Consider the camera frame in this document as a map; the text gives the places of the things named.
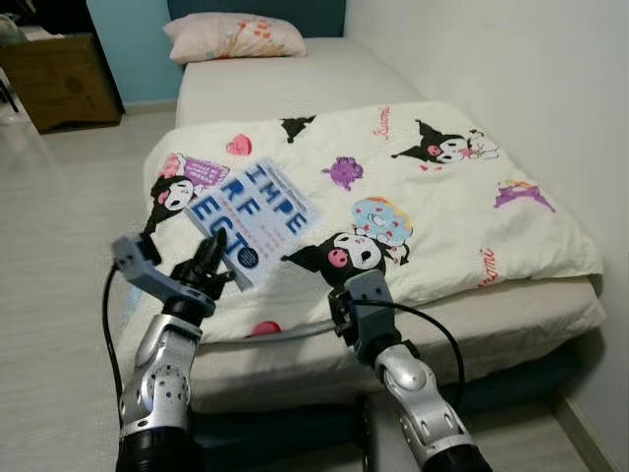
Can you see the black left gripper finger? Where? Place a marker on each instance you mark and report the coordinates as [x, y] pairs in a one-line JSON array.
[[211, 256]]

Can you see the cream cartoon print quilt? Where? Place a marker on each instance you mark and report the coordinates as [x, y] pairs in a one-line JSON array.
[[442, 226]]

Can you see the pink dotted pillow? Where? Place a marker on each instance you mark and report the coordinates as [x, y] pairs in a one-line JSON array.
[[236, 37]]

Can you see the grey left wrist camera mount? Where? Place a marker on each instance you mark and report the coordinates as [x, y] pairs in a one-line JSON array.
[[147, 270]]

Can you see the teal bed base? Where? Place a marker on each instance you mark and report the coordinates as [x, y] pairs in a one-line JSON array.
[[295, 423]]

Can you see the beige sheeted mattress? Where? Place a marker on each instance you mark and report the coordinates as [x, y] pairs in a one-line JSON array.
[[295, 79]]

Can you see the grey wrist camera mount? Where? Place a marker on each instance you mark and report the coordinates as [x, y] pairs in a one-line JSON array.
[[147, 270], [369, 295]]

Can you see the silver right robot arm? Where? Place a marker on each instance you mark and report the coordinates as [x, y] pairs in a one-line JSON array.
[[423, 403]]

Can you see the black door frame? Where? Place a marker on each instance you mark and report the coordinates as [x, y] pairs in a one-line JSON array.
[[84, 18]]

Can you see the white blue lettered book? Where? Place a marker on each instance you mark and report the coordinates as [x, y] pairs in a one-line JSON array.
[[260, 211]]

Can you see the teal padded headboard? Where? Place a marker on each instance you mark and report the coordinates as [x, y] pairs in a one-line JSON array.
[[314, 15]]

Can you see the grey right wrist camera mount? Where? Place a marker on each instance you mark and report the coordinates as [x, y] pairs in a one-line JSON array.
[[369, 295]]

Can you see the large open cardboard box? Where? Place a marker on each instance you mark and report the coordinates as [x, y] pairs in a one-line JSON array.
[[59, 84]]

